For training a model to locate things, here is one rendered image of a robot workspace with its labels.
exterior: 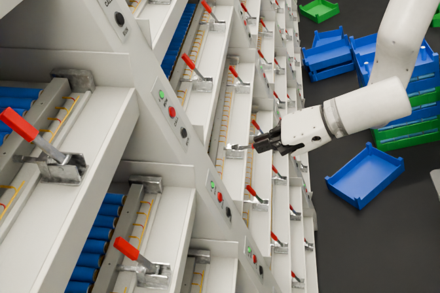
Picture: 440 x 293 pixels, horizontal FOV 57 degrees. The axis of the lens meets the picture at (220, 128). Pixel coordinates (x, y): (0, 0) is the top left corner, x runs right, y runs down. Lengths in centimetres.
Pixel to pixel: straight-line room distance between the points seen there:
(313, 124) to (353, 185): 118
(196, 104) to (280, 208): 64
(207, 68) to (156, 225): 43
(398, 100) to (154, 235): 52
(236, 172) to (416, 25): 48
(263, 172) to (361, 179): 93
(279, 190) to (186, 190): 78
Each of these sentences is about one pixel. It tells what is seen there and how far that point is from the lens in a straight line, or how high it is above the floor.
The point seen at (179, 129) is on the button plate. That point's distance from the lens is 63.
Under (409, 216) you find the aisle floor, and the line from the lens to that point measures 190.
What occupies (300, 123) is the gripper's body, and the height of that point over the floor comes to 97.
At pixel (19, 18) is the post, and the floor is 143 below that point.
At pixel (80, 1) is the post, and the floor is 142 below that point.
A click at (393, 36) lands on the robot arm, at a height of 108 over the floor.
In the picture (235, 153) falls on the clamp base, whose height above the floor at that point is 92.
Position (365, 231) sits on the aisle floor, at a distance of 187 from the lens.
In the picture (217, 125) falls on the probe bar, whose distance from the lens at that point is 101.
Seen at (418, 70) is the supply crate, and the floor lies 43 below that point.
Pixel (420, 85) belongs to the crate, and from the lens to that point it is 196.
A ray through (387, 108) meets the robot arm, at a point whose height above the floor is 99.
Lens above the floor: 152
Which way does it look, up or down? 35 degrees down
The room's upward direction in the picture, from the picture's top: 26 degrees counter-clockwise
